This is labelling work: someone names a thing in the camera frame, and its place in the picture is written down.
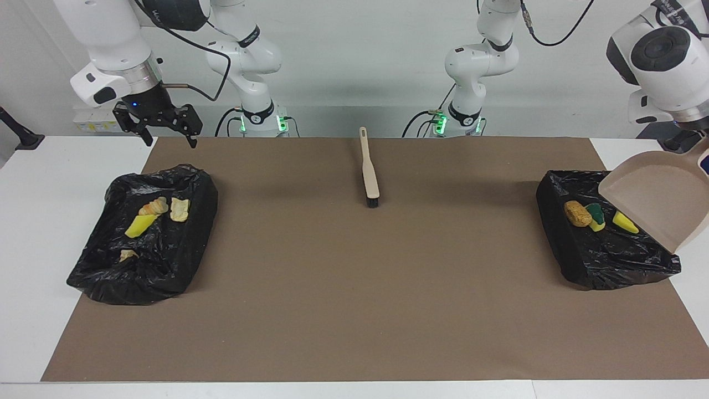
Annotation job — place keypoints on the small beige bread scrap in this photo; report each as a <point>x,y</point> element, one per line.
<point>128,255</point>

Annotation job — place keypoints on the black bag lined bin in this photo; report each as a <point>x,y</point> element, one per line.
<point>166,260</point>
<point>609,260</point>

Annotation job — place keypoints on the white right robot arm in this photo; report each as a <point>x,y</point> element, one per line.
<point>111,33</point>

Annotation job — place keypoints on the brown bread roll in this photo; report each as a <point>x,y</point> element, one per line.
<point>577,214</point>

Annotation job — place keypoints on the yellow sponge wedge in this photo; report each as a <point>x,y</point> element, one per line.
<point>141,226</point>

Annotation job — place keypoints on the brown table mat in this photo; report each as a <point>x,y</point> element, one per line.
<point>360,305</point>

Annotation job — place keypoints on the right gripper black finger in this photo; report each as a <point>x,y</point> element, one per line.
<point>191,124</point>
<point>135,124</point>

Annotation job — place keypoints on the dark grey cabinet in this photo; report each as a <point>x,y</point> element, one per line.
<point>656,130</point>

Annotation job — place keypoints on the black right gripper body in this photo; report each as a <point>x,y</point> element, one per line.
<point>152,105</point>

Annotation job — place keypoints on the pale striped croissant piece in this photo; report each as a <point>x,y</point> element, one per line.
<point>179,209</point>

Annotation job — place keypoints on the beige hand brush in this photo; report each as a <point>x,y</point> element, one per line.
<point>369,177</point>

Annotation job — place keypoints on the yellow sponge chunk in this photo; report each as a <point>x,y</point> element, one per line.
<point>597,217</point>

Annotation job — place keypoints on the orange striped croissant piece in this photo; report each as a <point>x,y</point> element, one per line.
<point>153,207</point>

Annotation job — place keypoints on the white wall socket box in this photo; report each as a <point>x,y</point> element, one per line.
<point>88,123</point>

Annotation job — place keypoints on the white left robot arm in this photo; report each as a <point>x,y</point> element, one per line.
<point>482,55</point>

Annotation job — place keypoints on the beige plastic dustpan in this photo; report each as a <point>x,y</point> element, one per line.
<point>659,199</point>

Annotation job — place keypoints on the yellow notched sponge piece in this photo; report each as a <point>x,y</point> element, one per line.
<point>625,221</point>

